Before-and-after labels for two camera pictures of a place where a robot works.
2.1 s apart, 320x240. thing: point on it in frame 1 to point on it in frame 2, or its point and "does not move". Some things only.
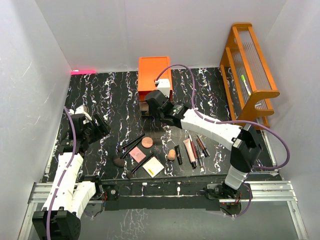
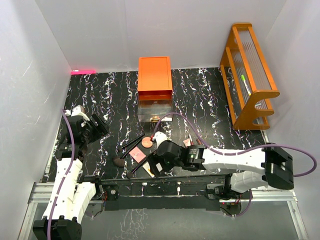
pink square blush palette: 137,154 does not move
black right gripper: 166,97 to 153,160
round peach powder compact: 147,142 does not move
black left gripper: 105,129 does not move
